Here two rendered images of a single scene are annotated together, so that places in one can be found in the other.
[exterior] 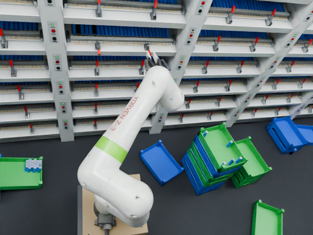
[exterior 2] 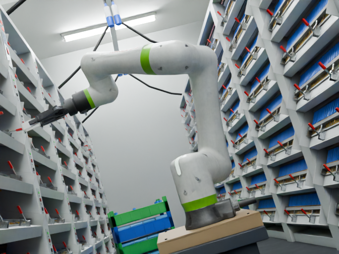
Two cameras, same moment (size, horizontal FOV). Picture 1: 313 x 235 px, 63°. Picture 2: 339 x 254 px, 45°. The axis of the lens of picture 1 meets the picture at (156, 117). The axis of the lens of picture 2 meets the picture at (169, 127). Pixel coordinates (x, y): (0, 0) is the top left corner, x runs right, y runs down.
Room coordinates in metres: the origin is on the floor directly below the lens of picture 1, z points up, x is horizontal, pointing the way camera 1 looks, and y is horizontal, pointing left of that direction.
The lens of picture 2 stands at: (-0.07, 1.44, 0.41)
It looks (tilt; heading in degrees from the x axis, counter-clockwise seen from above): 11 degrees up; 292
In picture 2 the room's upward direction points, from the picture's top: 16 degrees counter-clockwise
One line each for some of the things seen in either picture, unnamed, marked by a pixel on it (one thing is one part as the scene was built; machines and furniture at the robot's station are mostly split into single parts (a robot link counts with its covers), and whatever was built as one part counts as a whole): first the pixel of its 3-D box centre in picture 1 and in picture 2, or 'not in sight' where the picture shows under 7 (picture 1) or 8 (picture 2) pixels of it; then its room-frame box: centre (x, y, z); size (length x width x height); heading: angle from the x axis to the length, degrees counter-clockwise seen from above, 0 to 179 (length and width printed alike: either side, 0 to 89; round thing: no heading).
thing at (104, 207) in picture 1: (110, 197); (194, 180); (0.44, 0.09, 0.48); 0.16 x 0.13 x 0.19; 75
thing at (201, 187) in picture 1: (204, 167); not in sight; (1.02, -0.47, 0.12); 0.30 x 0.20 x 0.08; 37
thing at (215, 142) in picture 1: (221, 146); (137, 212); (1.02, -0.47, 0.44); 0.30 x 0.20 x 0.08; 37
